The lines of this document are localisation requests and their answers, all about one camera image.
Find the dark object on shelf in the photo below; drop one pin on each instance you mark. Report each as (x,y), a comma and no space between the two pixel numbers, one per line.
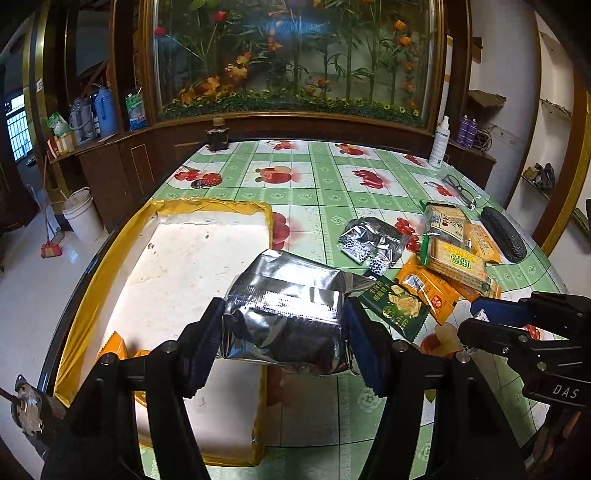
(545,175)

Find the green white bag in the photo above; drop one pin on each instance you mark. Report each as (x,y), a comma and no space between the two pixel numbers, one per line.
(57,123)

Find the white foam box yellow tape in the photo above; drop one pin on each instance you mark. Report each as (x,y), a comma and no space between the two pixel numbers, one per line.
(184,267)

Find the red jar lid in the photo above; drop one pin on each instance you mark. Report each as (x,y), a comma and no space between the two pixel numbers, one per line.
(211,180)

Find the dark green cracker packet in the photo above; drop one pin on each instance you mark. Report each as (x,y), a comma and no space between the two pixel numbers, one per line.
(395,307)

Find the red white box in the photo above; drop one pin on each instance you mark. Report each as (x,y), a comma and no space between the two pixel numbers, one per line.
(62,144)

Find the white spray bottle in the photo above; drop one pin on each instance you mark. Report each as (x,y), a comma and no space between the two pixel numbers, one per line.
(438,143)

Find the black jar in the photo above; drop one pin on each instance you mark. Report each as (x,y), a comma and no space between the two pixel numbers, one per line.
(217,138)

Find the clear cracker packet brown label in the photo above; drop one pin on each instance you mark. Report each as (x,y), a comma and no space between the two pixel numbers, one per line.
(445,221)

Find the orange snack packet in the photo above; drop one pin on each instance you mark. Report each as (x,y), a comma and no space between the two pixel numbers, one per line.
(114,347)

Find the purple bottle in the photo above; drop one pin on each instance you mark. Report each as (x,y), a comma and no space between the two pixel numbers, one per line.
(471,134)
(462,131)

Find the white plastic bucket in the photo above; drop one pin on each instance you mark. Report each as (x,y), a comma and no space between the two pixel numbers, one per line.
(83,217)

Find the grey thermos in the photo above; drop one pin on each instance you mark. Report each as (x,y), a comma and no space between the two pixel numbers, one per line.
(82,122)

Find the orange yellow cracker packet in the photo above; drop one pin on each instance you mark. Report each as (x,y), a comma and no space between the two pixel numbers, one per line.
(427,288)

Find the large silver foil snack packet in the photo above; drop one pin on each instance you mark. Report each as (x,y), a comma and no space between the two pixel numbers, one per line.
(286,314)

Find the black eyeglasses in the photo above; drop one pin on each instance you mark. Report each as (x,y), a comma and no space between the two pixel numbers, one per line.
(463,194)

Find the cracker packet with green ends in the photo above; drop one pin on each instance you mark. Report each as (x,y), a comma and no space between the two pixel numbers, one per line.
(455,265)

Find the metal bracket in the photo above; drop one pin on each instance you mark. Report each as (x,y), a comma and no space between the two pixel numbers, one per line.
(27,408)

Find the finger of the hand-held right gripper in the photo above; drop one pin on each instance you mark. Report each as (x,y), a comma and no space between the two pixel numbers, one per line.
(496,311)
(494,337)

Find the red broom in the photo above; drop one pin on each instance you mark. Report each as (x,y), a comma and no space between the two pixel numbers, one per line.
(51,250)

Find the blue thermos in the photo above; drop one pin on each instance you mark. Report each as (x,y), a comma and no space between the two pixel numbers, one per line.
(105,115)

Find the green fruit print tablecloth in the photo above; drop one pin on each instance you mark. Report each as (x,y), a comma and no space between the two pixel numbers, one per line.
(323,184)

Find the barred window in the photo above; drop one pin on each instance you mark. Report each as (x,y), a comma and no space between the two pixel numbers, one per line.
(18,129)

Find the crumpled silver foil packet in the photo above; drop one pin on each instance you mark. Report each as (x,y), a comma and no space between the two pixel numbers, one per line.
(383,235)

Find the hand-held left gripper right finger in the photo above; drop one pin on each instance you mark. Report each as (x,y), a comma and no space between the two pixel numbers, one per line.
(364,341)

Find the black glasses case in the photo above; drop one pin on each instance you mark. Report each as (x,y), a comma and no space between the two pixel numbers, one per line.
(503,233)

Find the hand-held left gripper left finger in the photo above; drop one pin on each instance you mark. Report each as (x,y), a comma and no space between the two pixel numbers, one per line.
(207,341)

